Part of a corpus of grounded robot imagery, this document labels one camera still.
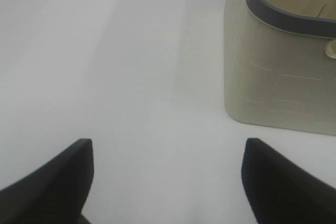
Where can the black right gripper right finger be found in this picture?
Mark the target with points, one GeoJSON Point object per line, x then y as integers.
{"type": "Point", "coordinates": [279, 191]}

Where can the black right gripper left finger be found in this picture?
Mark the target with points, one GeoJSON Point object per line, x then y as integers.
{"type": "Point", "coordinates": [54, 193]}

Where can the beige fabric bin grey rim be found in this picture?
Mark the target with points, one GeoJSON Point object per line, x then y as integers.
{"type": "Point", "coordinates": [279, 63]}

